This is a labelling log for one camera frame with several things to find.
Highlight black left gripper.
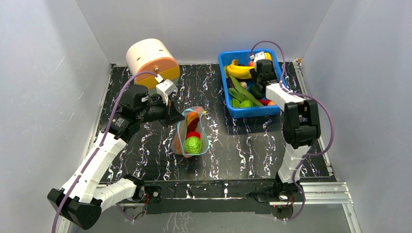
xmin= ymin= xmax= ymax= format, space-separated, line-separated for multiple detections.
xmin=137 ymin=95 xmax=186 ymax=128

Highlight red tomato toy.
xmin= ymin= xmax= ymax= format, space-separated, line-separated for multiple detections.
xmin=186 ymin=131 xmax=201 ymax=139

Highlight clear zip top bag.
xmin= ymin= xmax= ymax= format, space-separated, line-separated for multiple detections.
xmin=171 ymin=106 xmax=209 ymax=158

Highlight green custard apple toy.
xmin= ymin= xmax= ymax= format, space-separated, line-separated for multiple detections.
xmin=184 ymin=136 xmax=203 ymax=154
xmin=239 ymin=100 xmax=254 ymax=108

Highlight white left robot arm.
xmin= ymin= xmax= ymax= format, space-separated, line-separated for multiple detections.
xmin=47 ymin=80 xmax=184 ymax=230

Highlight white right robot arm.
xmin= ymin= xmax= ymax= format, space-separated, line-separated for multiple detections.
xmin=250 ymin=57 xmax=321 ymax=201

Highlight yellow bell pepper toy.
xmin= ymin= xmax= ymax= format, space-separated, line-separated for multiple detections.
xmin=264 ymin=52 xmax=272 ymax=61

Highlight dark green cucumber toy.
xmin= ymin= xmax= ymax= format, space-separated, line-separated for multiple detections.
xmin=249 ymin=85 xmax=265 ymax=100

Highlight yellow banana bunch toy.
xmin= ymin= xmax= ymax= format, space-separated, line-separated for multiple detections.
xmin=223 ymin=59 xmax=254 ymax=80

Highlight green leaf vegetable toy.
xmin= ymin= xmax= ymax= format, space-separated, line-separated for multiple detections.
xmin=229 ymin=76 xmax=263 ymax=106

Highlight blue plastic bin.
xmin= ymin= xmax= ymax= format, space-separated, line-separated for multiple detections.
xmin=218 ymin=50 xmax=281 ymax=118

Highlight round pastel drawer cabinet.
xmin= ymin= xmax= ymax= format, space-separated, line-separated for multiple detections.
xmin=125 ymin=38 xmax=180 ymax=80

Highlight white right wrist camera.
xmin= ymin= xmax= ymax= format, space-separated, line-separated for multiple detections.
xmin=252 ymin=51 xmax=265 ymax=62

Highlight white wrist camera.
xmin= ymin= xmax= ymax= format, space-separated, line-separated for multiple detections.
xmin=252 ymin=51 xmax=265 ymax=62
xmin=155 ymin=79 xmax=177 ymax=105

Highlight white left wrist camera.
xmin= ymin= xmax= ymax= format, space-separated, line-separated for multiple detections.
xmin=155 ymin=79 xmax=177 ymax=105

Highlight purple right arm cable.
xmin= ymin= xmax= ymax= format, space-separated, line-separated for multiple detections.
xmin=249 ymin=41 xmax=335 ymax=221

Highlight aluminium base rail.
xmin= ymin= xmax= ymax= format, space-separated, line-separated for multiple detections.
xmin=63 ymin=182 xmax=361 ymax=233

